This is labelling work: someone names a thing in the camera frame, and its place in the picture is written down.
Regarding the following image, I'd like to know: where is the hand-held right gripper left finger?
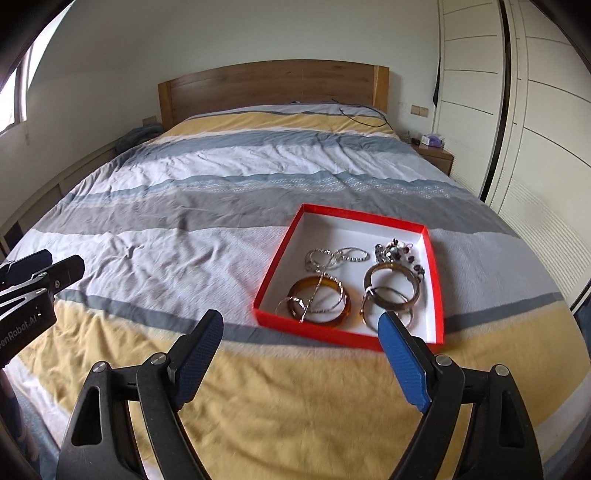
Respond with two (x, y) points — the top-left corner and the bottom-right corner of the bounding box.
(54, 309), (225, 480)

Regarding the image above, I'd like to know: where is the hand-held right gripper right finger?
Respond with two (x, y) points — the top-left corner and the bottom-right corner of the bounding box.
(378, 311), (542, 480)

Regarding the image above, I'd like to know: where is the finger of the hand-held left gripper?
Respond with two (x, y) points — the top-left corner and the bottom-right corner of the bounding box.
(0, 250), (53, 289)
(28, 255), (85, 294)

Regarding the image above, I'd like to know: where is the wide brown bangle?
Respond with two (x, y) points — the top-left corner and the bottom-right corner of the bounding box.
(363, 262), (422, 308)

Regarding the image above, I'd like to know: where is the thin silver bangle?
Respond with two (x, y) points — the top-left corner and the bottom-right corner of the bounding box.
(359, 286), (416, 330)

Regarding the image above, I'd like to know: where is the amber bangle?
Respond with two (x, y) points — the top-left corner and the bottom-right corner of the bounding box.
(287, 274), (352, 330)

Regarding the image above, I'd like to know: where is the dark beaded bracelet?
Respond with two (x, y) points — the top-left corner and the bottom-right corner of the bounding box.
(388, 237), (428, 280)

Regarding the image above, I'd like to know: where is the silver chain bracelet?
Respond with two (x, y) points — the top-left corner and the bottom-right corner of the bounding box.
(304, 247), (371, 273)

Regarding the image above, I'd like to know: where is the red jewelry box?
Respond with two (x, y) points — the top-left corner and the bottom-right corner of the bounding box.
(252, 203), (446, 352)

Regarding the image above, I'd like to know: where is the grey-blue cloth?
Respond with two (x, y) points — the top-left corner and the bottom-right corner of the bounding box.
(115, 126), (164, 153)

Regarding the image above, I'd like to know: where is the window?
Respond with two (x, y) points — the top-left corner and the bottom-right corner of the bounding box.
(0, 34), (35, 134)

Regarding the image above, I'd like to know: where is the wooden nightstand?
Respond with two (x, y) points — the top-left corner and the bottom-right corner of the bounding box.
(413, 145), (455, 176)

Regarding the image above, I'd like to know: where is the white sliding wardrobe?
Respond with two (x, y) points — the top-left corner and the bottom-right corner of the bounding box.
(431, 0), (591, 315)

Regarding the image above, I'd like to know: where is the wooden headboard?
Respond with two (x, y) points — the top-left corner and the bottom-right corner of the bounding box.
(158, 60), (390, 132)

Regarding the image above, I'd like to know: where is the low white wall cabinet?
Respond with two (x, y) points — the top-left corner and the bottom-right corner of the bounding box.
(0, 138), (118, 250)

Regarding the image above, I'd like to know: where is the black cable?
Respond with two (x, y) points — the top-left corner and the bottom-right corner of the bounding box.
(332, 98), (391, 127)

